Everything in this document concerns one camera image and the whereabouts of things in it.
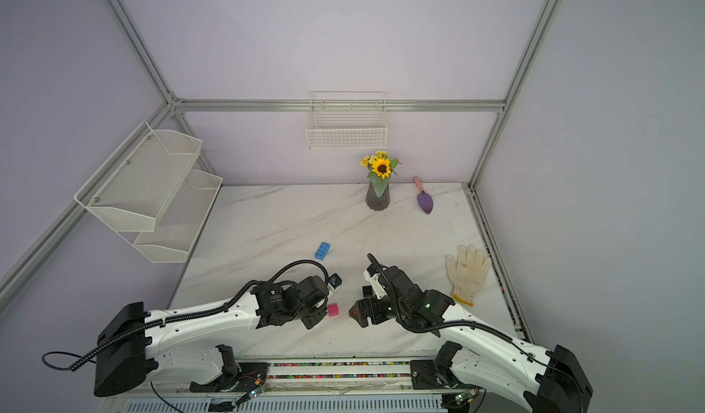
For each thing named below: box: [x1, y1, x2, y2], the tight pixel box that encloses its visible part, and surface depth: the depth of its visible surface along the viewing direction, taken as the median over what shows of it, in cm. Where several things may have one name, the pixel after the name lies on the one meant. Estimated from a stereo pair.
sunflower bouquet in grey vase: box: [359, 150, 403, 212], surface depth 95 cm
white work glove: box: [444, 244, 492, 306], surface depth 97 cm
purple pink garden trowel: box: [413, 175, 434, 215], surface depth 117 cm
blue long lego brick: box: [313, 241, 331, 261], surface depth 100 cm
